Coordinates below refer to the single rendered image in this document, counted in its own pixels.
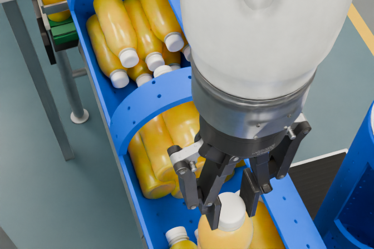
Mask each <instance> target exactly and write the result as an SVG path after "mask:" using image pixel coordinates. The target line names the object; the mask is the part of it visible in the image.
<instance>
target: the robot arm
mask: <svg viewBox="0 0 374 249"><path fill-rule="evenodd" d="M351 3H352V0H180V8H181V16H182V21H183V28H184V32H185V35H186V38H187V40H188V42H189V44H190V46H191V48H190V63H191V95H192V98H193V102H194V104H195V106H196V109H197V110H198V112H199V125H200V130H199V131H198V133H197V134H196V135H195V137H194V143H193V144H192V145H190V146H188V147H184V148H181V147H180V146H179V145H173V146H171V147H169V148H168V149H167V152H168V155H169V157H170V160H171V163H172V166H173V168H174V171H175V173H176V174H177V176H178V180H179V186H180V190H181V193H182V196H183V198H184V201H185V203H186V206H187V208H188V209H189V210H193V209H195V208H196V207H199V210H200V213H201V214H202V215H205V216H206V219H207V220H208V223H209V226H210V228H211V230H212V231H213V230H216V229H217V228H218V224H219V218H220V212H221V207H222V203H221V201H220V198H219V196H218V194H219V192H220V189H221V187H222V185H223V183H224V181H225V179H226V177H227V175H231V174H232V173H233V171H234V169H235V166H236V164H237V163H239V162H240V161H241V160H244V159H249V162H250V167H248V168H245V169H244V170H243V174H242V181H241V186H240V193H239V196H240V197H241V198H242V199H243V201H244V203H245V207H246V209H245V210H246V212H247V215H248V217H253V216H255V213H256V210H257V205H258V200H259V196H260V195H262V194H267V193H270V192H271V191H272V190H273V187H272V185H271V184H270V179H272V178H274V177H275V178H276V179H277V180H281V179H283V178H284V177H285V176H286V175H287V172H288V170H289V168H290V166H291V163H292V161H293V159H294V157H295V154H296V152H297V149H298V147H299V145H300V143H301V140H302V139H304V138H305V136H306V135H307V134H308V133H309V132H310V131H311V129H312V127H311V126H310V124H309V123H308V121H307V119H306V117H305V115H304V114H303V112H302V109H303V107H304V104H305V101H306V98H307V95H308V91H309V88H310V86H311V84H312V82H313V80H314V77H315V75H316V72H317V67H318V65H319V64H320V63H321V62H322V61H323V60H324V59H325V57H326V56H327V55H328V54H329V52H330V50H331V49H332V47H333V45H334V43H335V41H336V39H337V37H338V35H339V33H340V31H341V29H342V26H343V24H344V22H345V19H346V16H347V13H348V10H349V8H350V5H351ZM268 153H269V154H268ZM199 156H202V157H204V158H206V160H205V163H204V165H203V169H202V171H201V174H200V176H199V178H196V175H195V173H194V172H195V171H196V170H197V167H196V165H195V164H196V163H197V162H198V160H197V159H198V157H199ZM250 168H251V169H250ZM251 170H252V171H251Z"/></svg>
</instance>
